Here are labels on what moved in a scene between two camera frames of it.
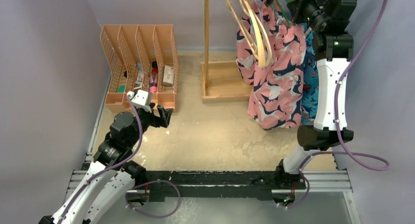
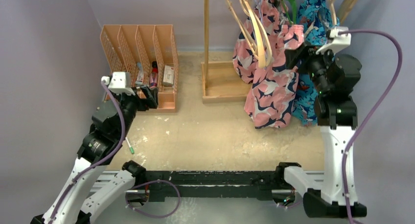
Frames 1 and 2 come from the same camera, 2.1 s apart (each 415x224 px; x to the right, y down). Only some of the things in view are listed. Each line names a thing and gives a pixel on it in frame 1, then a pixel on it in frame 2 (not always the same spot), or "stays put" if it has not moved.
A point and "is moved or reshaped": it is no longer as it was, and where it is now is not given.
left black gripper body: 155,121 → 144,104
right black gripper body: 303,12 → 314,63
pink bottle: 153,78 stays put
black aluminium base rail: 218,186 stays put
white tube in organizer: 140,76 stays put
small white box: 168,76 stays put
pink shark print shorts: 270,55 is moved or reshaped
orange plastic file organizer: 140,57 stays put
